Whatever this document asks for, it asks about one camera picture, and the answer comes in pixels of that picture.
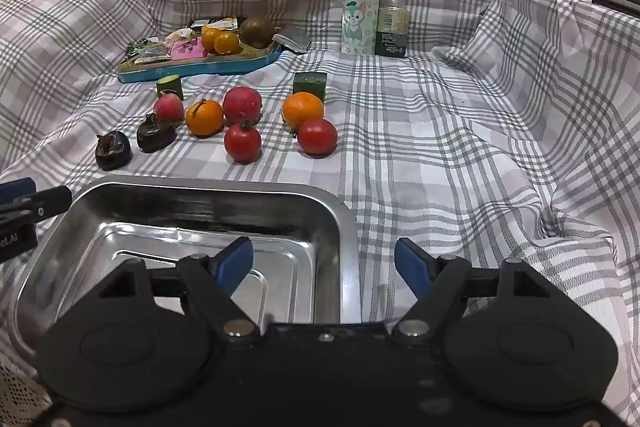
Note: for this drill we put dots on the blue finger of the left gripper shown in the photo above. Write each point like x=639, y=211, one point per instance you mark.
x=37, y=207
x=9, y=191

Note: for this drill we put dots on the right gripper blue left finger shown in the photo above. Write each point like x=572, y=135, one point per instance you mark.
x=210, y=283

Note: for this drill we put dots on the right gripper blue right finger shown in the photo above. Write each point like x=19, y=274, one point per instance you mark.
x=437, y=283

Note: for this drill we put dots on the dark mangosteen front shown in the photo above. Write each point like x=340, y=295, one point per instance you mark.
x=112, y=151

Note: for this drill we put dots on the red tomato with stem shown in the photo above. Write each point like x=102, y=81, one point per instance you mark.
x=243, y=142

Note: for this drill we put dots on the orange mandarin with stem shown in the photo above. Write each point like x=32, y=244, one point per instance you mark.
x=204, y=118

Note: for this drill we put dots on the small pink radish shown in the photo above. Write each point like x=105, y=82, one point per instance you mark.
x=169, y=107

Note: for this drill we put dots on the red tomato without stem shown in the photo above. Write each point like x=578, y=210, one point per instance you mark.
x=317, y=137

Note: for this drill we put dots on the large red radish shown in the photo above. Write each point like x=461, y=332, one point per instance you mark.
x=242, y=104

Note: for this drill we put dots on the cucumber piece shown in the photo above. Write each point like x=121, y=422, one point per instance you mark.
x=170, y=84
x=311, y=82

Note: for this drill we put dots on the stainless steel tray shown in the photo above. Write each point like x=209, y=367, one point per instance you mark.
x=305, y=241

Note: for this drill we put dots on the blue snack tray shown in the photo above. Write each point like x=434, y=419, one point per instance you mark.
x=249, y=60

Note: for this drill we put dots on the green foil candy wrapper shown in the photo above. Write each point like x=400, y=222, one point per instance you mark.
x=134, y=47

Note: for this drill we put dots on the dark patterned snack packet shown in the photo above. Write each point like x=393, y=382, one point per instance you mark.
x=152, y=53

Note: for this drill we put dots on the plaid grey white cloth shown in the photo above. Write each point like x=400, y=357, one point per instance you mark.
x=510, y=128

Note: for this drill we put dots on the pink snack packet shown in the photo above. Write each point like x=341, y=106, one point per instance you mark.
x=188, y=49

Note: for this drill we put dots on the small orange in tray right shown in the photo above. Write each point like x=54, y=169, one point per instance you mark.
x=227, y=42

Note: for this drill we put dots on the small orange in tray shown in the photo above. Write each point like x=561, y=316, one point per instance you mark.
x=227, y=42
x=208, y=38

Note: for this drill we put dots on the small orange in tray left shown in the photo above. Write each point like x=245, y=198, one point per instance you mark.
x=208, y=38

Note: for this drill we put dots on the brown kiwi fruit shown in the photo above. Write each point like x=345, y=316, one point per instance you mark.
x=257, y=32

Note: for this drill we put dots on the grey foil packet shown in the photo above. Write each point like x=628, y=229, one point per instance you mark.
x=293, y=39

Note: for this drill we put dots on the yellow white snack packet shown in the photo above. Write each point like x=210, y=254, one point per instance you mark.
x=223, y=23

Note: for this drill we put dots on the dark green small jar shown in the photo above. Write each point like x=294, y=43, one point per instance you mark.
x=392, y=32

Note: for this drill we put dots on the cartoon cat thermos bottle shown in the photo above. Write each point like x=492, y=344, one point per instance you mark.
x=359, y=23

